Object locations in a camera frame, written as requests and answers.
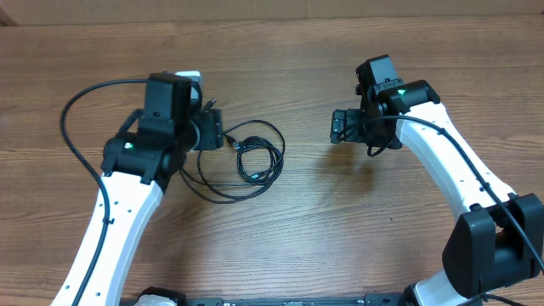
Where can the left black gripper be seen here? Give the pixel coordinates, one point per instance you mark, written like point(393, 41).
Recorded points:
point(211, 123)

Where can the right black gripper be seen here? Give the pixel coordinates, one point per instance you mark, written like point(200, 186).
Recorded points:
point(351, 118)

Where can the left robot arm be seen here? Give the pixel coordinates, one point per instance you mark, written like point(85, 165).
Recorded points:
point(138, 163)

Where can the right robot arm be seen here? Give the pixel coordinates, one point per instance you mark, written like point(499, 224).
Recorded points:
point(497, 240)

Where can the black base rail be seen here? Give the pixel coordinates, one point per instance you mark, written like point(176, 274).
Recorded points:
point(293, 302)

